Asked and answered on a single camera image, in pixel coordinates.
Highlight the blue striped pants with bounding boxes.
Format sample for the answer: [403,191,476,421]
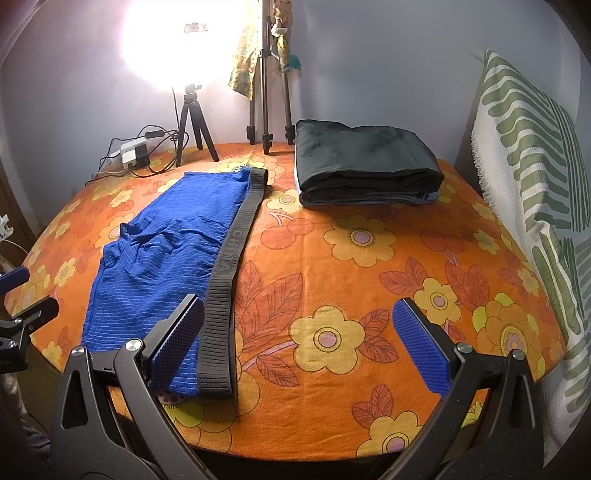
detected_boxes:
[81,167,269,398]

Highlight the small black tripod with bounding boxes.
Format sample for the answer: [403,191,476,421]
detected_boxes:
[175,84,219,167]

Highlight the white power strip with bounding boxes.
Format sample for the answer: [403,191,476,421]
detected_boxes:
[120,136,149,169]

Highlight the green white patterned blanket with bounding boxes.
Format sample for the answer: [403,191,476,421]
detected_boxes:
[471,50,590,459]

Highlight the bright studio lamp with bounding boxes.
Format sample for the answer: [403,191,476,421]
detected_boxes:
[118,1,257,92]

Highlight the orange floral bedsheet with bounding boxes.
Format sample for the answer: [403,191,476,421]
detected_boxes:
[4,141,568,462]

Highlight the folded dark green cloth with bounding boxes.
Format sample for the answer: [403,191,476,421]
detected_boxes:
[294,120,444,207]

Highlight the yellow patterned hanging cloth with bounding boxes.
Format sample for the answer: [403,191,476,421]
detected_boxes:
[228,24,262,101]

